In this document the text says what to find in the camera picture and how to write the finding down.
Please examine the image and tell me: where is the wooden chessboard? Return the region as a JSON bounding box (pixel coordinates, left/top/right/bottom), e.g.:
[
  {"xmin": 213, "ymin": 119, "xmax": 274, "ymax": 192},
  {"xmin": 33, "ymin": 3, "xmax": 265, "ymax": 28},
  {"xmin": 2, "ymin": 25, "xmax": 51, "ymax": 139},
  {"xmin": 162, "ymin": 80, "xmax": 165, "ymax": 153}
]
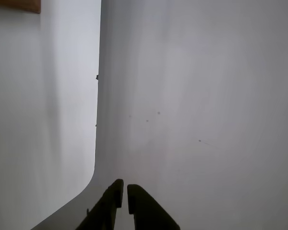
[{"xmin": 0, "ymin": 0, "xmax": 41, "ymax": 14}]

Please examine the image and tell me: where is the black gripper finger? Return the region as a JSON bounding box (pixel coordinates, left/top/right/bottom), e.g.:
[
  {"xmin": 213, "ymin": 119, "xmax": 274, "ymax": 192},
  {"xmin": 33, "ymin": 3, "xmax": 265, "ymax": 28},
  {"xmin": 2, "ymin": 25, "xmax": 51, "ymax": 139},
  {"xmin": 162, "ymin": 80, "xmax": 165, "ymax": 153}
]
[
  {"xmin": 127, "ymin": 184, "xmax": 180, "ymax": 230},
  {"xmin": 75, "ymin": 178, "xmax": 124, "ymax": 230}
]

